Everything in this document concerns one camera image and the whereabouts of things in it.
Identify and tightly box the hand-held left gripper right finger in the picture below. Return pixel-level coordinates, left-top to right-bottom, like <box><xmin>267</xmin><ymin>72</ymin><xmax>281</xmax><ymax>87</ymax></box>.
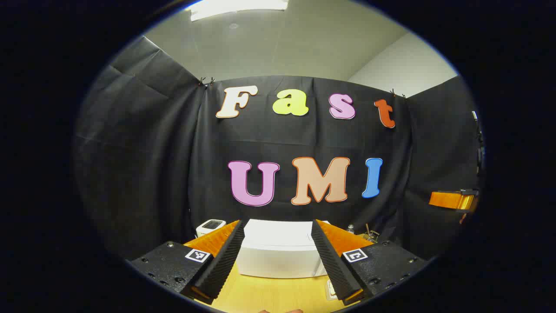
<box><xmin>311</xmin><ymin>220</ymin><xmax>428</xmax><ymax>306</ymax></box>

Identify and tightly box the white toaster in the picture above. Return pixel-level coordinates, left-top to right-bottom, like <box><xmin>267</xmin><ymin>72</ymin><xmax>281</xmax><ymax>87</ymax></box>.
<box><xmin>195</xmin><ymin>220</ymin><xmax>226</xmax><ymax>239</ymax></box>

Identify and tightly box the ceiling light panel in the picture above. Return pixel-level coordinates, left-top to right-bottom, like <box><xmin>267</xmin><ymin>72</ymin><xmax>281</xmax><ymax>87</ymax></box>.
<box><xmin>187</xmin><ymin>0</ymin><xmax>289</xmax><ymax>21</ymax></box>

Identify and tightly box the white microwave oven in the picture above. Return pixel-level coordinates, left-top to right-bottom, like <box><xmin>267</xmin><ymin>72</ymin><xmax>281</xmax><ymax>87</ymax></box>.
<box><xmin>236</xmin><ymin>219</ymin><xmax>331</xmax><ymax>279</ymax></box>

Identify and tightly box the black backdrop cloth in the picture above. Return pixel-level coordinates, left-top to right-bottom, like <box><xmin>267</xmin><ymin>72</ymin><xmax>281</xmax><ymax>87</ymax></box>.
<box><xmin>74</xmin><ymin>36</ymin><xmax>485</xmax><ymax>261</ymax></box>

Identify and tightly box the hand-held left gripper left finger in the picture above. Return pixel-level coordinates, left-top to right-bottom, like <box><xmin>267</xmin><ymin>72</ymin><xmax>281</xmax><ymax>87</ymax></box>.
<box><xmin>130</xmin><ymin>220</ymin><xmax>249</xmax><ymax>305</ymax></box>

